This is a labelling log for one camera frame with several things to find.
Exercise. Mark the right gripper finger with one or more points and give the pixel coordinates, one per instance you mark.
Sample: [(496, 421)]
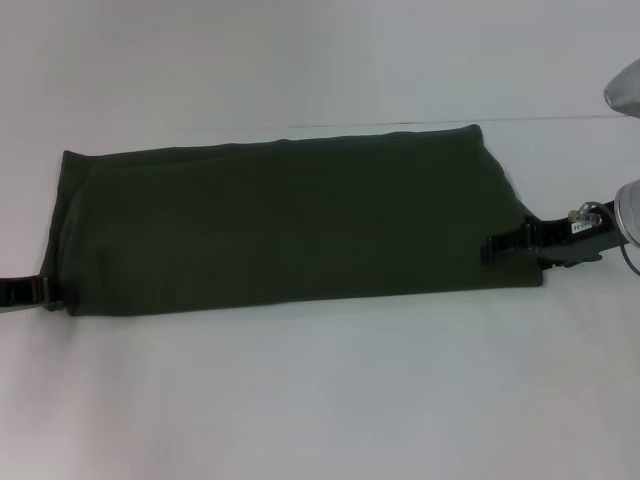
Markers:
[(510, 242)]

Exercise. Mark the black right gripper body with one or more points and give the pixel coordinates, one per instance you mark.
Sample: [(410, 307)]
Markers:
[(560, 245)]

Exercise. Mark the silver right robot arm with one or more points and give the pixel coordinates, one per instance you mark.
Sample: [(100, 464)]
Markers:
[(630, 210)]

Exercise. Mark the dark green FREE t-shirt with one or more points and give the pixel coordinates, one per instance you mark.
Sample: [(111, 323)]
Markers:
[(280, 225)]

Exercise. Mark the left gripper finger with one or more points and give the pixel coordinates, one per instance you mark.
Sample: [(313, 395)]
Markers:
[(25, 292)]

